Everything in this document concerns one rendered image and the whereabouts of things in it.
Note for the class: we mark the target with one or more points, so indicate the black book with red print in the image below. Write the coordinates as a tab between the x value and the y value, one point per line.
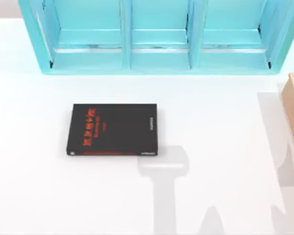
112	129

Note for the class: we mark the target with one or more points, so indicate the light blue rack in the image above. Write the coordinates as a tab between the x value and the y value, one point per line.
159	61

